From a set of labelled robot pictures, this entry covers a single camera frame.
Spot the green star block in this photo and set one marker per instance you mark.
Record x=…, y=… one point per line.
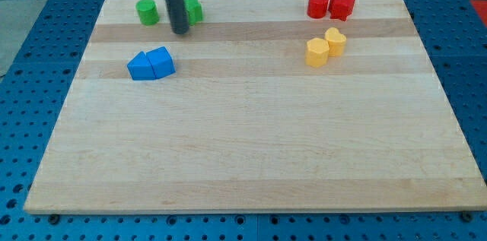
x=194, y=11

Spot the red star block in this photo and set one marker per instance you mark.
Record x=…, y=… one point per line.
x=341, y=9

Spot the light wooden board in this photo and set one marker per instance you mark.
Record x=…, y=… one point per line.
x=244, y=125

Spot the blue cube block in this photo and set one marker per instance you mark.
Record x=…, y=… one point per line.
x=161, y=62

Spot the yellow hexagon block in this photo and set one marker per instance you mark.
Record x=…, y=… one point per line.
x=317, y=52

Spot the blue pentagon block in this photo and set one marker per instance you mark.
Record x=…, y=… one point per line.
x=140, y=69

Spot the yellow heart block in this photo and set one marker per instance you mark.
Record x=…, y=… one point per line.
x=336, y=41

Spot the red cylinder block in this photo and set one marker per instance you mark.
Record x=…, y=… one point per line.
x=317, y=9

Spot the green cylinder block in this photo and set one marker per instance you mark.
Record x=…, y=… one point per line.
x=147, y=12

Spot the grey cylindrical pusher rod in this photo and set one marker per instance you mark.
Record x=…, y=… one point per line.
x=173, y=1

